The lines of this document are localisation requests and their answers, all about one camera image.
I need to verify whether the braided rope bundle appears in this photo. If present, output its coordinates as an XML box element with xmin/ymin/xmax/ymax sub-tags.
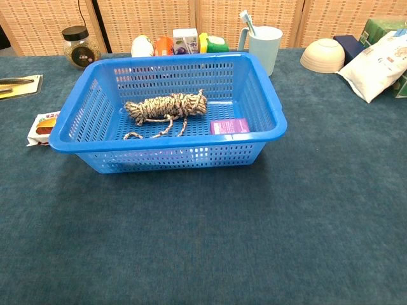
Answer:
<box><xmin>123</xmin><ymin>89</ymin><xmax>209</xmax><ymax>140</ymax></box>

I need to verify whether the small purple box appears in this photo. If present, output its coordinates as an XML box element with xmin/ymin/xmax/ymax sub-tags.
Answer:
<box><xmin>209</xmin><ymin>118</ymin><xmax>251</xmax><ymax>135</ymax></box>

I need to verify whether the dark blue tablecloth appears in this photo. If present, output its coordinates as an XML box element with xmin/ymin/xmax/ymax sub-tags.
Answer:
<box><xmin>0</xmin><ymin>47</ymin><xmax>407</xmax><ymax>305</ymax></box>

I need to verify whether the blue perforated plastic basket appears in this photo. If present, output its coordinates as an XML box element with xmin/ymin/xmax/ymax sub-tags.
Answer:
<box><xmin>48</xmin><ymin>51</ymin><xmax>288</xmax><ymax>175</ymax></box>

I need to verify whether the yellow green container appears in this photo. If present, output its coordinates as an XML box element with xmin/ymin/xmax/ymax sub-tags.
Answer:
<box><xmin>198</xmin><ymin>32</ymin><xmax>230</xmax><ymax>54</ymax></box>

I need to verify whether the small white purple carton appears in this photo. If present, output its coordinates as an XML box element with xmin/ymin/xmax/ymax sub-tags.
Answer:
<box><xmin>172</xmin><ymin>27</ymin><xmax>199</xmax><ymax>55</ymax></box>

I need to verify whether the orange drink can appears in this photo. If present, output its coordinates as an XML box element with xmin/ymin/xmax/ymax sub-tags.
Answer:
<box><xmin>153</xmin><ymin>35</ymin><xmax>175</xmax><ymax>57</ymax></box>

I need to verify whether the light blue plastic cup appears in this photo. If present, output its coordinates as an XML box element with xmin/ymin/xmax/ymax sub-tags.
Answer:
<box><xmin>237</xmin><ymin>25</ymin><xmax>284</xmax><ymax>77</ymax></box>

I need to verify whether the light blue toothbrush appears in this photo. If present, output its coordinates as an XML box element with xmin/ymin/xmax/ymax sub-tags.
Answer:
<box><xmin>239</xmin><ymin>10</ymin><xmax>257</xmax><ymax>37</ymax></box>

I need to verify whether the bamboo folding screen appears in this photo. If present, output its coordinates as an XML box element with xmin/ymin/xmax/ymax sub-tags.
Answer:
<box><xmin>0</xmin><ymin>0</ymin><xmax>407</xmax><ymax>57</ymax></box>

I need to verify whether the beige bowl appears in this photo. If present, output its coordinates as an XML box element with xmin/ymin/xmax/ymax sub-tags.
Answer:
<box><xmin>300</xmin><ymin>37</ymin><xmax>346</xmax><ymax>73</ymax></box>

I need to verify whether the glass jar black lid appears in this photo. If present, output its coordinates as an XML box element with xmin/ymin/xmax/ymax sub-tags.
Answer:
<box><xmin>61</xmin><ymin>25</ymin><xmax>102</xmax><ymax>70</ymax></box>

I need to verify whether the burger print snack packet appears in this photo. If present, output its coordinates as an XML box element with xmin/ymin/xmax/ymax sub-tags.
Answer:
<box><xmin>25</xmin><ymin>111</ymin><xmax>61</xmax><ymax>147</ymax></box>

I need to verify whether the navy blue box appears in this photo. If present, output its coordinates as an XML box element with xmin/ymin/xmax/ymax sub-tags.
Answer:
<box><xmin>333</xmin><ymin>34</ymin><xmax>365</xmax><ymax>66</ymax></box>

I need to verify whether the white printed bag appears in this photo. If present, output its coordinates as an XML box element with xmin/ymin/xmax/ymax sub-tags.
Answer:
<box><xmin>336</xmin><ymin>30</ymin><xmax>407</xmax><ymax>104</ymax></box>

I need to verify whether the razor on yellow card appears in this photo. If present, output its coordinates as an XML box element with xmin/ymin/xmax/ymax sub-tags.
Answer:
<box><xmin>0</xmin><ymin>74</ymin><xmax>44</xmax><ymax>101</ymax></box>

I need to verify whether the green tissue pack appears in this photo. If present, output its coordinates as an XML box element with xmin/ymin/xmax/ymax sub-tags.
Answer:
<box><xmin>359</xmin><ymin>18</ymin><xmax>407</xmax><ymax>98</ymax></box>

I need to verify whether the thin black hanging cable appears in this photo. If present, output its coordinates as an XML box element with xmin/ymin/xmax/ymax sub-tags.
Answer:
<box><xmin>78</xmin><ymin>0</ymin><xmax>88</xmax><ymax>28</ymax></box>

